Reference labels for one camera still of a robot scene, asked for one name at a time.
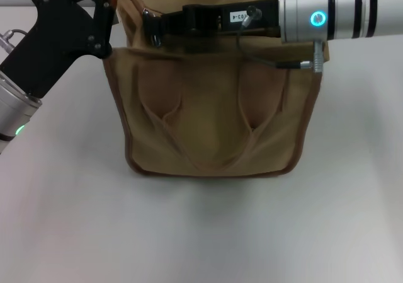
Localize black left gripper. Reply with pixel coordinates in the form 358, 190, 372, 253
0, 0, 116, 100

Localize khaki canvas food bag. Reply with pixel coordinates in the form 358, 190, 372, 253
102, 0, 331, 179

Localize left gripper cable with plug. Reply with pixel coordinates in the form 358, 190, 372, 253
0, 29, 26, 50

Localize gripper cable with plug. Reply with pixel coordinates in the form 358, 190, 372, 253
0, 29, 26, 50
236, 5, 326, 74

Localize right gripper cable with plug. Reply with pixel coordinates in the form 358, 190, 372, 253
236, 5, 326, 74

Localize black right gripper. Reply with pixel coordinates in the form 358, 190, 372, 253
142, 0, 281, 42

